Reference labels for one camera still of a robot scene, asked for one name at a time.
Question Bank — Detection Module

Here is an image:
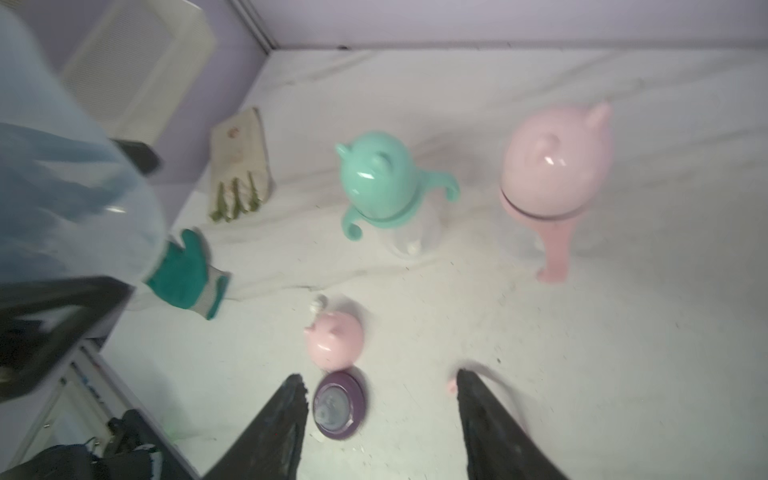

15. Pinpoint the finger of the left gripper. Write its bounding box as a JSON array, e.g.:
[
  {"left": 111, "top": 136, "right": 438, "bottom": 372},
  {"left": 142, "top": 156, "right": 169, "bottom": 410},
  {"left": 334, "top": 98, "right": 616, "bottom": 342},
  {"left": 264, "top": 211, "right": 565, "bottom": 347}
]
[{"left": 1, "top": 276, "right": 132, "bottom": 401}]

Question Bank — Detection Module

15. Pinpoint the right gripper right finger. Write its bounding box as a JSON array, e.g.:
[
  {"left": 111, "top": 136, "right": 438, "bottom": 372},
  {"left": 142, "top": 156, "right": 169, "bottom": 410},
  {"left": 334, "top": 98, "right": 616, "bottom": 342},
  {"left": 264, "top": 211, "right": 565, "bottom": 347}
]
[{"left": 455, "top": 369, "right": 567, "bottom": 480}]

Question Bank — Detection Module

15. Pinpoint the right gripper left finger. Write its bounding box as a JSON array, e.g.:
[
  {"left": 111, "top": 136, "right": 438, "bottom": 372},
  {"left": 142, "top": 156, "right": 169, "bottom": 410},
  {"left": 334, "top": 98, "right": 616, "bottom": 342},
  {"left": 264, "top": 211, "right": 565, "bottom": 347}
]
[{"left": 204, "top": 374, "right": 309, "bottom": 480}]

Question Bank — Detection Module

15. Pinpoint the purple nipple collar front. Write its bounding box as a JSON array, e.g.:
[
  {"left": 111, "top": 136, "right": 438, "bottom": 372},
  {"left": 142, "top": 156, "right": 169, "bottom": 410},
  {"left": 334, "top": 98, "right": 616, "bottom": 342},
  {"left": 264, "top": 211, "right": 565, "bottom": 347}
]
[{"left": 312, "top": 370, "right": 367, "bottom": 441}]

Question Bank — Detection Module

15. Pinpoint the clear baby bottle front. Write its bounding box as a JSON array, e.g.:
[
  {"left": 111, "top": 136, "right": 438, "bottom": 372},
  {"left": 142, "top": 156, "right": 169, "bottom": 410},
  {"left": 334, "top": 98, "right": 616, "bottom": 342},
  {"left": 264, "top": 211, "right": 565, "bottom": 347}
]
[{"left": 379, "top": 200, "right": 442, "bottom": 260}]

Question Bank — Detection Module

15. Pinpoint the teal bottle handle ring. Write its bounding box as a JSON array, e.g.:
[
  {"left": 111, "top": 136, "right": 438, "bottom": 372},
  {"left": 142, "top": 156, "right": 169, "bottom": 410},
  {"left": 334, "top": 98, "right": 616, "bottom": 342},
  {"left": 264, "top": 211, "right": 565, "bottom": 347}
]
[{"left": 340, "top": 169, "right": 462, "bottom": 242}]

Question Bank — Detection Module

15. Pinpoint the teal bottle cap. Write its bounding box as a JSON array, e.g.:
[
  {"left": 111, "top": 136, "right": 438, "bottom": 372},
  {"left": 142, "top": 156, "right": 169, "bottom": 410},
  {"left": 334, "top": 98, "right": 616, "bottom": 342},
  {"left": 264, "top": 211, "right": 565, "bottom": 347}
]
[{"left": 335, "top": 131, "right": 419, "bottom": 220}]

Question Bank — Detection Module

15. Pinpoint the green rubber glove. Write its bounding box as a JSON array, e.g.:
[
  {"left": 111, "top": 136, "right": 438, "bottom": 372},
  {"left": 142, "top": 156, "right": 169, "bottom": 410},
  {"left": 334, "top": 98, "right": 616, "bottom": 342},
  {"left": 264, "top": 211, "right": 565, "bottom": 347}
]
[{"left": 145, "top": 229, "right": 230, "bottom": 320}]

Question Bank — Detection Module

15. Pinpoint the beige glove on table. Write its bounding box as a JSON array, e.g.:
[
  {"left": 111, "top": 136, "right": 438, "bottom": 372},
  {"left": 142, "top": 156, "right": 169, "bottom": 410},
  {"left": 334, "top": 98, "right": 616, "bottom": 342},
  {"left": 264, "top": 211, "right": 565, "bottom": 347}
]
[{"left": 208, "top": 108, "right": 272, "bottom": 223}]

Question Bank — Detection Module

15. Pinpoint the white mesh lower shelf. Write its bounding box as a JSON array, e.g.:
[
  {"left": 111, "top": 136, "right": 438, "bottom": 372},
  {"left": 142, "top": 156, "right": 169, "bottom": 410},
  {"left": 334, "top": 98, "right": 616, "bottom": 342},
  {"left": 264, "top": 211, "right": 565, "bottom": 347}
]
[{"left": 60, "top": 0, "right": 216, "bottom": 144}]

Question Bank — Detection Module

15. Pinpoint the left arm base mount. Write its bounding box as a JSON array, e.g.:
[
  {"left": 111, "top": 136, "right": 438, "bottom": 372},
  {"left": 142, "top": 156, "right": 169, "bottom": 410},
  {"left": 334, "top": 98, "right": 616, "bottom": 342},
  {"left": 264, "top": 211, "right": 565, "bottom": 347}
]
[{"left": 0, "top": 407, "right": 199, "bottom": 480}]

